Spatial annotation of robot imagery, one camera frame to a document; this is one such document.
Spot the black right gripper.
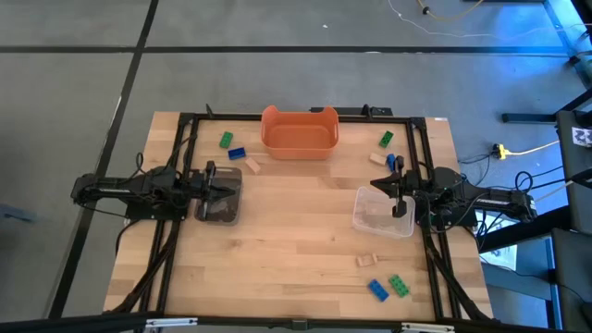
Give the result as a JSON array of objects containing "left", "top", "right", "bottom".
[{"left": 369, "top": 155, "right": 420, "bottom": 219}]

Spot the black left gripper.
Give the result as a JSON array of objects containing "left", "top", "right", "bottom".
[{"left": 187, "top": 160, "right": 237, "bottom": 207}]

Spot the smoky dark plastic bin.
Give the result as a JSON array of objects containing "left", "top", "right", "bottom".
[{"left": 193, "top": 166, "right": 244, "bottom": 227}]

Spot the clear plastic bin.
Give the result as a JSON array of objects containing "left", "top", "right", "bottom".
[{"left": 351, "top": 185, "right": 416, "bottom": 240}]

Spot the orange plastic bin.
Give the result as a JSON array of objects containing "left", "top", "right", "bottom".
[{"left": 260, "top": 105, "right": 340, "bottom": 162}]

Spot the black floor stand bar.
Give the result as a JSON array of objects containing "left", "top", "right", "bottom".
[{"left": 501, "top": 87, "right": 592, "bottom": 125}]

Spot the dark grey cabinet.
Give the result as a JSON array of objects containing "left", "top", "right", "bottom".
[{"left": 552, "top": 109, "right": 592, "bottom": 333}]

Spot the white fiducial tag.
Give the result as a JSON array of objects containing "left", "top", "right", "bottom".
[{"left": 572, "top": 127, "right": 592, "bottom": 148}]

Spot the black aluminium table frame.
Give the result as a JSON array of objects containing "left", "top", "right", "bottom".
[{"left": 104, "top": 104, "right": 496, "bottom": 333}]

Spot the yellow power plug cable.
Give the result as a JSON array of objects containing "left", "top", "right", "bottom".
[{"left": 492, "top": 140, "right": 561, "bottom": 161}]

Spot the silver bracket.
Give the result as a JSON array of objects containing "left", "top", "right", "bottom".
[
  {"left": 401, "top": 322, "right": 456, "bottom": 333},
  {"left": 145, "top": 317, "right": 199, "bottom": 329}
]

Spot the white floor cable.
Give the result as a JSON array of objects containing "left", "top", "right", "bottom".
[{"left": 387, "top": 0, "right": 592, "bottom": 41}]

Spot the yellow cable with black plug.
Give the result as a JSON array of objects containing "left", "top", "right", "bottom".
[{"left": 415, "top": 0, "right": 486, "bottom": 23}]

